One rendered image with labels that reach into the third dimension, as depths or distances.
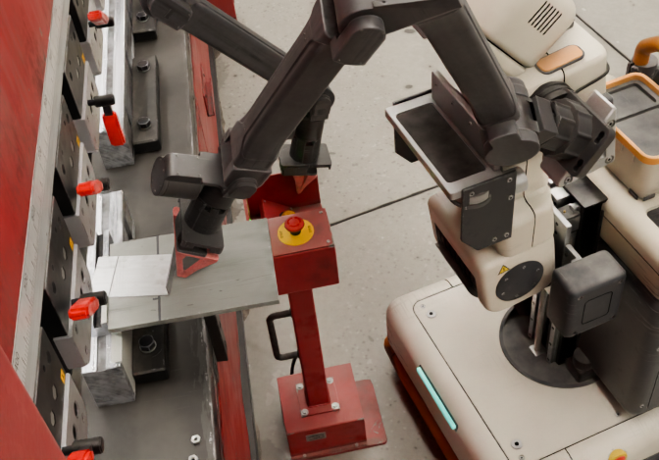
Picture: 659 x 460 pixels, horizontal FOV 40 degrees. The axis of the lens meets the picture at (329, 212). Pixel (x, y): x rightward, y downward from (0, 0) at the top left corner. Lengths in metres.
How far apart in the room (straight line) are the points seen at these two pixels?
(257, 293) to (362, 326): 1.22
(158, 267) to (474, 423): 0.91
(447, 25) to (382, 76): 2.41
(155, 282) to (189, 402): 0.19
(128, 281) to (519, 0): 0.73
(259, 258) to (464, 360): 0.86
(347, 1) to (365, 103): 2.36
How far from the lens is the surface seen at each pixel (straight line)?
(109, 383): 1.44
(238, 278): 1.43
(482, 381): 2.16
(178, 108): 1.97
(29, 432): 0.21
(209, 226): 1.36
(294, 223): 1.76
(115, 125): 1.44
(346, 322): 2.61
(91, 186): 1.17
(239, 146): 1.21
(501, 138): 1.23
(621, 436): 2.12
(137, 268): 1.48
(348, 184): 2.99
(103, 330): 1.44
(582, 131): 1.33
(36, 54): 1.20
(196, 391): 1.47
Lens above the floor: 2.07
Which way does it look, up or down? 45 degrees down
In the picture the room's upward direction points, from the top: 7 degrees counter-clockwise
